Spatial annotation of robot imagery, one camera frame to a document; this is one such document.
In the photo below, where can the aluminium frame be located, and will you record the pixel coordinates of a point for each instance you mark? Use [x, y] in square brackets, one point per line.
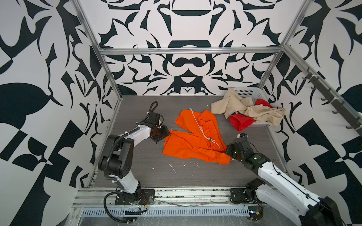
[202, 48]

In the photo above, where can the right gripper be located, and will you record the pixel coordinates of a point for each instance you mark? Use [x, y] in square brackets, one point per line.
[228, 149]

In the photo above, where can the orange shorts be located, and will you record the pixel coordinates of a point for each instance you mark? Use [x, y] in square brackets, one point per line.
[201, 140]

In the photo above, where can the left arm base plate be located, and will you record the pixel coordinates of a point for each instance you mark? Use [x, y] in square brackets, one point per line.
[140, 197]

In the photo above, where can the red shorts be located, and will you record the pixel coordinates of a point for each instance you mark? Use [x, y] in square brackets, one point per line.
[241, 122]

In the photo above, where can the beige shorts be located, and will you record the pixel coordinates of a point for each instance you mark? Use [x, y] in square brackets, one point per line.
[273, 116]

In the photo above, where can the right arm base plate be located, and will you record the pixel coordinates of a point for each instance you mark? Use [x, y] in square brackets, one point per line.
[244, 195]

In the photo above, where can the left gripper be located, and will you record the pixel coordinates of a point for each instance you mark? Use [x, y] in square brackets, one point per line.
[166, 133]

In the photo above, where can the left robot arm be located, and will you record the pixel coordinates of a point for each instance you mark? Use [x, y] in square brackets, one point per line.
[117, 154]

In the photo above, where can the white laundry basket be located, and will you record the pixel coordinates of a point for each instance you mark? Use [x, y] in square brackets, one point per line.
[251, 93]

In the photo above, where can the white slotted cable duct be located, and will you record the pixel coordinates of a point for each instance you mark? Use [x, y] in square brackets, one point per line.
[172, 211]

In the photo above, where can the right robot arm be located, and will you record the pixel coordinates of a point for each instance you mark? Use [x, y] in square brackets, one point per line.
[277, 189]

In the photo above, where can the wall hook rail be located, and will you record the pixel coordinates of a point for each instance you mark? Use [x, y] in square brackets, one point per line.
[331, 96]

